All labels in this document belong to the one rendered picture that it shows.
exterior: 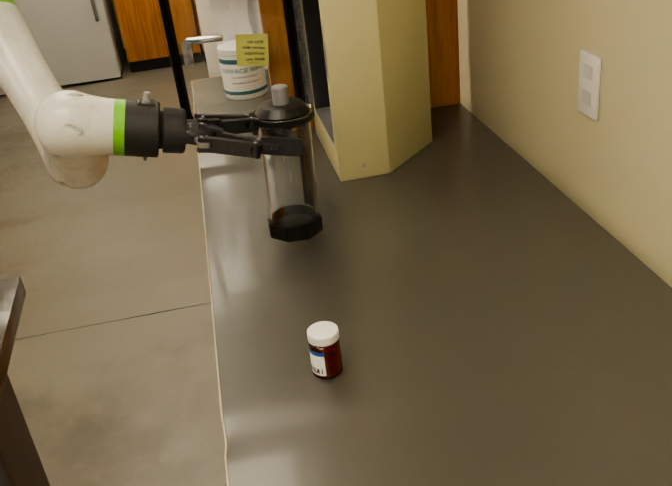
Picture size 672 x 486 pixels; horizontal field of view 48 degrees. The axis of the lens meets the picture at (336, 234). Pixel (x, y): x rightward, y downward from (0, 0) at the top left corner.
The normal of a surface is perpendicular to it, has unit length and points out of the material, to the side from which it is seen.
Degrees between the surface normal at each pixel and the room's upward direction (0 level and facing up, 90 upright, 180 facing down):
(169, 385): 0
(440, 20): 90
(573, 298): 0
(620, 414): 0
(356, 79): 90
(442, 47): 90
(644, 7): 90
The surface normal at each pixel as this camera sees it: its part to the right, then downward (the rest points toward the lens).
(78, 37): 0.19, 0.44
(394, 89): 0.82, 0.18
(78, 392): -0.11, -0.88
